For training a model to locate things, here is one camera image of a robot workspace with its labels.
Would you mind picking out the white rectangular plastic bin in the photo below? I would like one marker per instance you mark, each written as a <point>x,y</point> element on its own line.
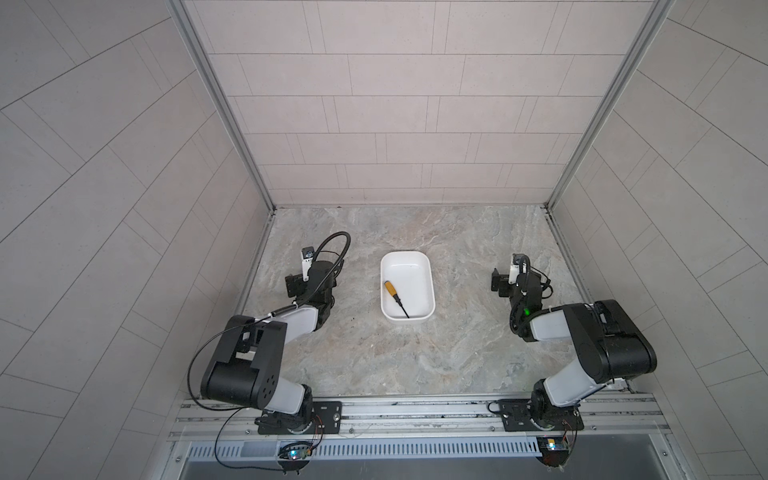
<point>410,273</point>

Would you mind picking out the yellow handled screwdriver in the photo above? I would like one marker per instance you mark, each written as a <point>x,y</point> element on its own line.
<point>394,294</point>

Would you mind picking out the white slotted cable duct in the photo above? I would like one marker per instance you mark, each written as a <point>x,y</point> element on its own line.
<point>372,448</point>

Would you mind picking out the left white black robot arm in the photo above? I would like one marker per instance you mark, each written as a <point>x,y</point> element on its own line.
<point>244,369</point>

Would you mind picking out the aluminium mounting rail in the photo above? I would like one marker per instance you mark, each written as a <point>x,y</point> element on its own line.
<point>607,412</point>

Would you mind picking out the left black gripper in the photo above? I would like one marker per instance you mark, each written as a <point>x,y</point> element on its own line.
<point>294,284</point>

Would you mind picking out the right circuit board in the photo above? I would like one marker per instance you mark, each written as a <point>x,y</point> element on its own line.
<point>555,451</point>

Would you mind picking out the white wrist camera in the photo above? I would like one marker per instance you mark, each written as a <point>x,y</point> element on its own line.
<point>520,264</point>
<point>307,259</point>

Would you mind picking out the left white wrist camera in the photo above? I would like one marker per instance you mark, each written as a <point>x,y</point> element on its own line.
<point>307,259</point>

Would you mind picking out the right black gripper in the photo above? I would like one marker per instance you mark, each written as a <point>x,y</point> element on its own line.
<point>496,277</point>

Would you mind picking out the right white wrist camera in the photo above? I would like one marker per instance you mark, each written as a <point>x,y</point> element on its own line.
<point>520,264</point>

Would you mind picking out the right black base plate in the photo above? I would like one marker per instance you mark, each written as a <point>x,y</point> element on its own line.
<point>521,415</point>

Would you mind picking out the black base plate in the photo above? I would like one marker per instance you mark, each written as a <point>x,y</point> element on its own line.
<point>325,416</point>
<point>521,415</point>

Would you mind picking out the left green circuit board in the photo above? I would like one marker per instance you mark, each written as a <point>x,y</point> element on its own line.
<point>296,451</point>

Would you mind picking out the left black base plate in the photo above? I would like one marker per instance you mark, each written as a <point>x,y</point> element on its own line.
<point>325,416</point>

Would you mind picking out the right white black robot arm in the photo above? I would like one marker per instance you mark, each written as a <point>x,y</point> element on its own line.
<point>608,345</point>

